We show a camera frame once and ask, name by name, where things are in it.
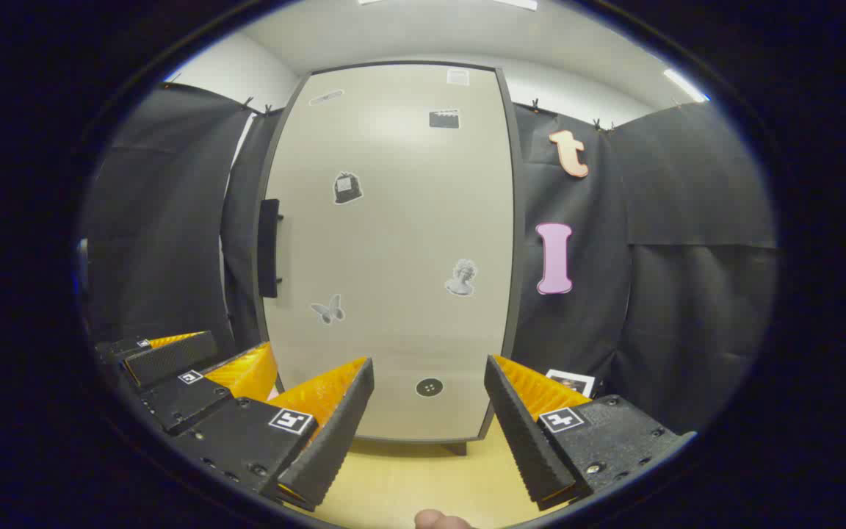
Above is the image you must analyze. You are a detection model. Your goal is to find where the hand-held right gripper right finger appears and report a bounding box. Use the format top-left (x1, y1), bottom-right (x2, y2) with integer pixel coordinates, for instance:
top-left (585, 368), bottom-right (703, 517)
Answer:
top-left (484, 354), bottom-right (697, 511)

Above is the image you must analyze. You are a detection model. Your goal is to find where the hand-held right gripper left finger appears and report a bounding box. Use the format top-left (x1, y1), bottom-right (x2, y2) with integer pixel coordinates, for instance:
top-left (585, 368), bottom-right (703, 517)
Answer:
top-left (173, 357), bottom-right (376, 513)

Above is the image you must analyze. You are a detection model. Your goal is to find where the black door handle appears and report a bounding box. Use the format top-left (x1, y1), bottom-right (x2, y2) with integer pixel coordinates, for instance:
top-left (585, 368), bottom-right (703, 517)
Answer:
top-left (257, 198), bottom-right (284, 299)

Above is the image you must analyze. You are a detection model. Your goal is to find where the dark grey cabinet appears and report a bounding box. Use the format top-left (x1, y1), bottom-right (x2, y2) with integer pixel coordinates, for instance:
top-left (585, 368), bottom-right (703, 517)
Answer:
top-left (250, 60), bottom-right (528, 456)

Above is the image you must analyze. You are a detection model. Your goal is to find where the white portrait cover book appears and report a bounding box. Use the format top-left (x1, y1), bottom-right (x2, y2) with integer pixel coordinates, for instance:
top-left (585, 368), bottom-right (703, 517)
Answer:
top-left (545, 369), bottom-right (596, 399)

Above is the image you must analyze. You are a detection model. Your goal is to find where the black backdrop cloth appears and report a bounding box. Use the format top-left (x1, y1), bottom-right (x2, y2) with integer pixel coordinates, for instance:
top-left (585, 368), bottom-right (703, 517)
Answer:
top-left (79, 82), bottom-right (780, 434)

